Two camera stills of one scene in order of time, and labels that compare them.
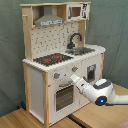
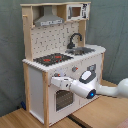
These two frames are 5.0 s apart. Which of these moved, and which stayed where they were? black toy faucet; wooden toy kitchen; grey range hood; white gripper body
Moved: white gripper body
Stayed: black toy faucet; wooden toy kitchen; grey range hood
